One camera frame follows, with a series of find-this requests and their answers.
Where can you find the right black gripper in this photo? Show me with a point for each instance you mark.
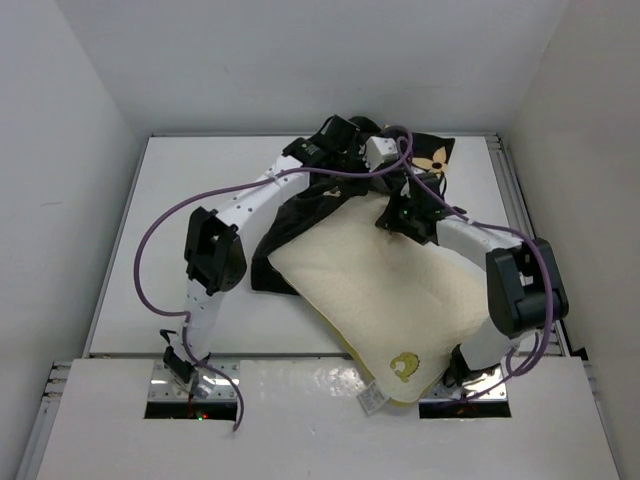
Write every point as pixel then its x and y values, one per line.
pixel 388 220

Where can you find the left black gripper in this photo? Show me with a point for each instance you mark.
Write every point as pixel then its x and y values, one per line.
pixel 355 155

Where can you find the black floral plush pillowcase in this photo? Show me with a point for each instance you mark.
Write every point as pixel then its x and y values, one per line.
pixel 431 154

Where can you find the cream pillow with yellow edge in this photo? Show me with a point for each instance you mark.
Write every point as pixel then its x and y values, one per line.
pixel 400 307

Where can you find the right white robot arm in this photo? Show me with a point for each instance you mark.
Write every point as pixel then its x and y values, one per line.
pixel 525 291

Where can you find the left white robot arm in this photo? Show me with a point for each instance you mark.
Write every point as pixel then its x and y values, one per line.
pixel 225 244

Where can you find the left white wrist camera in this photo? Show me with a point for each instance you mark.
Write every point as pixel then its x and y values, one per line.
pixel 379 151

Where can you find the right aluminium frame rail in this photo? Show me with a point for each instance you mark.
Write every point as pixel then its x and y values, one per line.
pixel 518 217

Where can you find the aluminium frame rail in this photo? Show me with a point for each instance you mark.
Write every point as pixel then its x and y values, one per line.
pixel 518 217
pixel 44 421

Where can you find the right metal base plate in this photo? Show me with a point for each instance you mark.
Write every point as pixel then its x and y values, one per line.
pixel 485 386

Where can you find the metal base plate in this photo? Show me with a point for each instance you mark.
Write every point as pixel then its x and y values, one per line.
pixel 207 387
pixel 485 386

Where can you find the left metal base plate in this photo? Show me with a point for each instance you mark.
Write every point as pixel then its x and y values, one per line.
pixel 207 387

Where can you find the left aluminium frame rail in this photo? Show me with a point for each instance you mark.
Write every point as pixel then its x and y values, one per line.
pixel 44 421

